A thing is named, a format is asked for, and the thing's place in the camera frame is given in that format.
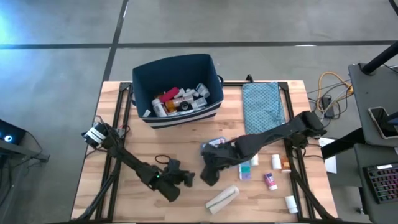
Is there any black smartphone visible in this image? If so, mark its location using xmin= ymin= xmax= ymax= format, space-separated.
xmin=368 ymin=106 xmax=398 ymax=140

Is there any blue translucent plastic case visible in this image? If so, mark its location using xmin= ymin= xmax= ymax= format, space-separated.
xmin=200 ymin=136 xmax=228 ymax=154

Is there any black power adapter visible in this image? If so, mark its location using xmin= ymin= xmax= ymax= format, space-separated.
xmin=321 ymin=95 xmax=336 ymax=119

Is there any large amber pill bottle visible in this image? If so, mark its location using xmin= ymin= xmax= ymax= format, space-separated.
xmin=164 ymin=95 xmax=195 ymax=113

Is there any white paper sheet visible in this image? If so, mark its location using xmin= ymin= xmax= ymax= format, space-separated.
xmin=318 ymin=136 xmax=338 ymax=175

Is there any navy white striped fabric basket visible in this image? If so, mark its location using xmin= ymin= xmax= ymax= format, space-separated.
xmin=131 ymin=53 xmax=224 ymax=130

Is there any pink purple small bottle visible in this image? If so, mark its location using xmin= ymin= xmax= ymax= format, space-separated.
xmin=263 ymin=172 xmax=279 ymax=192

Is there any small orange pill bottle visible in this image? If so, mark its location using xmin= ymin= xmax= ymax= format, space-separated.
xmin=280 ymin=156 xmax=292 ymax=174

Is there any black device blue light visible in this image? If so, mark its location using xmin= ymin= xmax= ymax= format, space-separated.
xmin=0 ymin=119 xmax=27 ymax=146

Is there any black aluminium rig frame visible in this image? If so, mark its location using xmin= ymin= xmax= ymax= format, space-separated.
xmin=70 ymin=74 xmax=346 ymax=224

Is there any red bandage roll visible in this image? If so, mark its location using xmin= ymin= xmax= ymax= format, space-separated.
xmin=159 ymin=86 xmax=181 ymax=104

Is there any yellow cable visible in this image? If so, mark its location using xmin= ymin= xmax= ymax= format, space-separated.
xmin=316 ymin=71 xmax=354 ymax=113

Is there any backlit black keyboard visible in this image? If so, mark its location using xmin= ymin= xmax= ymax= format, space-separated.
xmin=363 ymin=162 xmax=398 ymax=205

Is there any grey side stand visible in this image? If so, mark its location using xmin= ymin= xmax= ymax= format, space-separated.
xmin=0 ymin=139 xmax=51 ymax=163

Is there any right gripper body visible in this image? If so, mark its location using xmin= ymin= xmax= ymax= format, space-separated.
xmin=201 ymin=141 xmax=246 ymax=171

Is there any black monitor pole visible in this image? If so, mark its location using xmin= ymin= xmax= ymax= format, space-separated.
xmin=361 ymin=40 xmax=398 ymax=76

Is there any black tape roll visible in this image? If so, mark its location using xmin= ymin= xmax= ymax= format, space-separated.
xmin=177 ymin=101 xmax=193 ymax=113

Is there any teal patterned cloth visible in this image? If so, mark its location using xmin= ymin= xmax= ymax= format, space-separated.
xmin=241 ymin=81 xmax=287 ymax=135

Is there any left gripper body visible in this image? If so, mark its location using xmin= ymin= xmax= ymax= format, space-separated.
xmin=162 ymin=158 xmax=187 ymax=187

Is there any beige elastic bandage roll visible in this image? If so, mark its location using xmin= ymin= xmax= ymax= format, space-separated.
xmin=204 ymin=184 xmax=241 ymax=215

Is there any dark grey side desk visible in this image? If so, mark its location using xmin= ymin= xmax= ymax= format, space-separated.
xmin=353 ymin=142 xmax=398 ymax=224

